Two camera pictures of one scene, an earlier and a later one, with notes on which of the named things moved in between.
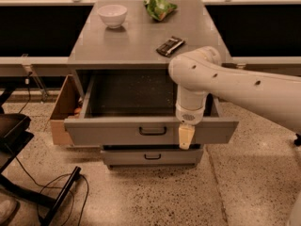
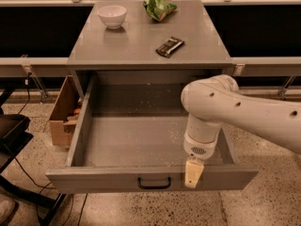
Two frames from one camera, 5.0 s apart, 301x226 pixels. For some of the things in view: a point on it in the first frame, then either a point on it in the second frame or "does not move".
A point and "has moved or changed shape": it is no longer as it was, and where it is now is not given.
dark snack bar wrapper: x=170 y=46 does not move
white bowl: x=112 y=15 does not move
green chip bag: x=157 y=7 does not move
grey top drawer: x=139 y=107 has moved or changed shape
